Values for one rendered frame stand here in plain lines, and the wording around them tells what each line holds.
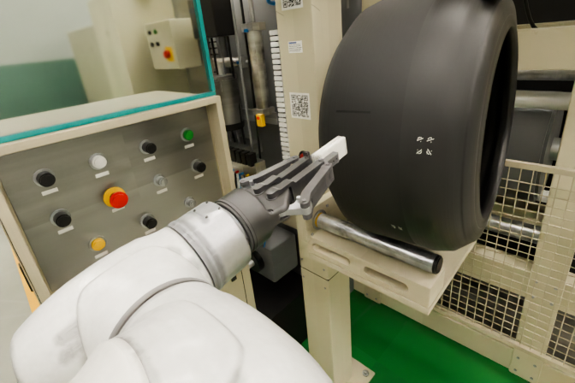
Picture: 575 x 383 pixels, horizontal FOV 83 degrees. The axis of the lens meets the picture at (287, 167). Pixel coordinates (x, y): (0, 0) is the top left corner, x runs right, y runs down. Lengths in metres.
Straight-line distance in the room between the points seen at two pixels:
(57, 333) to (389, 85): 0.54
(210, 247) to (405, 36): 0.48
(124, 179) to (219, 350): 0.76
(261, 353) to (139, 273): 0.14
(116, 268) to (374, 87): 0.48
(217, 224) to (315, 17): 0.66
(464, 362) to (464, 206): 1.28
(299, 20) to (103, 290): 0.77
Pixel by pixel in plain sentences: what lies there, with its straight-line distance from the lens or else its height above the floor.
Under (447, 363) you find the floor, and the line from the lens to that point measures 1.83.
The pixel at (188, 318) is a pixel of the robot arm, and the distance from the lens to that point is 0.23.
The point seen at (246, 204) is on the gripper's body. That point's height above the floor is 1.24.
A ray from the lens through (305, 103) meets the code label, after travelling 0.94.
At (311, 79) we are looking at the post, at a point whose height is 1.30.
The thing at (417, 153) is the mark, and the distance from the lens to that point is 0.58.
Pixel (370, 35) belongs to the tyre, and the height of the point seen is 1.40.
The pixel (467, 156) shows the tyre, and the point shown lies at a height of 1.20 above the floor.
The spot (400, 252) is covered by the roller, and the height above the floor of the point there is 0.91.
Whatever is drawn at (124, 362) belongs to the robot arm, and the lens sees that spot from 0.20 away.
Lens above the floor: 1.41
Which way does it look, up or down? 22 degrees down
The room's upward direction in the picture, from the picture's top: 6 degrees counter-clockwise
